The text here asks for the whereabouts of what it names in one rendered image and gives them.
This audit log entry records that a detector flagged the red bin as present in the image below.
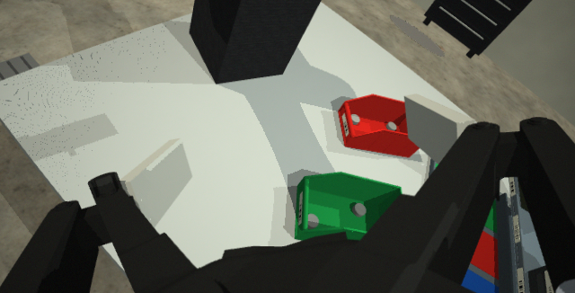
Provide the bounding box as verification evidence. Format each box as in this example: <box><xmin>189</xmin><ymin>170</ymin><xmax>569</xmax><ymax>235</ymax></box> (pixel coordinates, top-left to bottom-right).
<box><xmin>339</xmin><ymin>94</ymin><xmax>419</xmax><ymax>157</ymax></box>

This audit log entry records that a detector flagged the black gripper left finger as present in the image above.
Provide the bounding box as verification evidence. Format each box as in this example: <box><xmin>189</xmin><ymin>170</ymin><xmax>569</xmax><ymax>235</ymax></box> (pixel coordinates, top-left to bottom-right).
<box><xmin>0</xmin><ymin>138</ymin><xmax>224</xmax><ymax>293</ymax></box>

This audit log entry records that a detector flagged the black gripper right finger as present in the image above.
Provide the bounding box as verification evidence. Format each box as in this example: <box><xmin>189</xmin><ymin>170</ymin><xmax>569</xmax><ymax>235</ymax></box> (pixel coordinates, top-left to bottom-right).
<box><xmin>308</xmin><ymin>93</ymin><xmax>575</xmax><ymax>293</ymax></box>

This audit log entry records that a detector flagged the green bin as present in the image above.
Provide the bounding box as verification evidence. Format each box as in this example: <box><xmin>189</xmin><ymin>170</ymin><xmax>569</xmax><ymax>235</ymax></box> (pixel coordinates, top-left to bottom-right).
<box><xmin>295</xmin><ymin>172</ymin><xmax>403</xmax><ymax>241</ymax></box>

